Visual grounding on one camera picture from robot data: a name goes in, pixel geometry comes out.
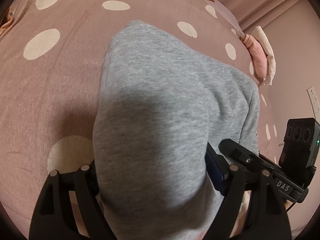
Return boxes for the grey New York sweatshirt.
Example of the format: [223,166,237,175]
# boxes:
[93,21,260,239]

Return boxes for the orange folded clothes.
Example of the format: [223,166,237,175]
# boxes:
[0,7,14,35]

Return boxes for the pink curtain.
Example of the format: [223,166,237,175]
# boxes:
[199,0,308,33]

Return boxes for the pink polka dot bedspread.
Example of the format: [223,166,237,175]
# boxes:
[0,0,283,240]

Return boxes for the black camera box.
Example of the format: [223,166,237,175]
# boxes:
[279,118,319,173]

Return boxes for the white wall socket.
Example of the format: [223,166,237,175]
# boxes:
[307,87,320,122]

